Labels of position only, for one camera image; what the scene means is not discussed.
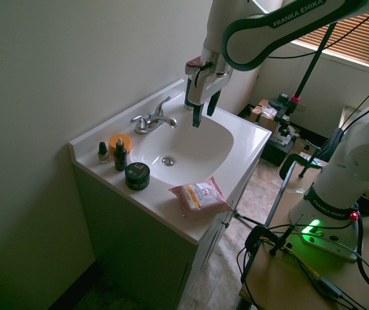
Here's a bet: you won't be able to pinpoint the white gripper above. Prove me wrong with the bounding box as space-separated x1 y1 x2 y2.
184 52 231 129

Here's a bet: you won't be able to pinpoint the red wrist camera mount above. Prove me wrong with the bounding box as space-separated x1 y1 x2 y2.
184 56 203 76

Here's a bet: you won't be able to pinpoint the wooden robot mounting board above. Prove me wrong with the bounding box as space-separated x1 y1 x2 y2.
238 158 369 310

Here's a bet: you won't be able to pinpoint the white sink vanity top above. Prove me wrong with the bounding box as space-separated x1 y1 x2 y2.
68 78 273 245

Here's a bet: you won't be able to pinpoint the black camera stand pole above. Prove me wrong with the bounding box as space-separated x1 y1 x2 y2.
289 23 337 105

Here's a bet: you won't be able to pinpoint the white vanity cabinet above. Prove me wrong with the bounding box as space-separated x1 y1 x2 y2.
72 154 263 310

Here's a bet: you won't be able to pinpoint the pink wet wipes pack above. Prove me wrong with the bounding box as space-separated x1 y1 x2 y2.
168 176 232 221

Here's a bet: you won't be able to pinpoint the small nail polish bottle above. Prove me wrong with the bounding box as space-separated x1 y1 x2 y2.
97 141 109 164

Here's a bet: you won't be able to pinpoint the brown cardboard box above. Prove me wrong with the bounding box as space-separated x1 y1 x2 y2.
249 98 279 132

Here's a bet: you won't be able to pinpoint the grey cable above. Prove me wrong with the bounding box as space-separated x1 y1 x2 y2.
270 229 369 282

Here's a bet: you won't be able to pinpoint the black C-clamp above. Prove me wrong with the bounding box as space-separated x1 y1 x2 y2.
279 153 328 180
244 214 304 256

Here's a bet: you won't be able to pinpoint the yellow cable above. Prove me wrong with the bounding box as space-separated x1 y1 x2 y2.
260 237 321 281

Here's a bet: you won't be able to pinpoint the orange round jar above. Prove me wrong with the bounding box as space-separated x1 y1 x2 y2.
108 133 134 153

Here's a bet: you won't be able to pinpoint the wooden window blinds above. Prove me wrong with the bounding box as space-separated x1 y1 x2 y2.
292 6 369 76

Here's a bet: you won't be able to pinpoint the black cable adapter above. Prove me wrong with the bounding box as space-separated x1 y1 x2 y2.
317 276 344 300

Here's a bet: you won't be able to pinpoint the dark green dropper bottle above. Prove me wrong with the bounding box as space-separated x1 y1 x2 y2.
113 137 128 172

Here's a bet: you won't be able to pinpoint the black tripod head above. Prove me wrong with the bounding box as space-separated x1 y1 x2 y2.
267 92 294 138

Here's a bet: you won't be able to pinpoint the chrome two-handle faucet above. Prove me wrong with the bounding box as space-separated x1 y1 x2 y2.
130 96 179 135

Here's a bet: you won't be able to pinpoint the dark green round tin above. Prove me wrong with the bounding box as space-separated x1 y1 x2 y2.
124 162 151 191

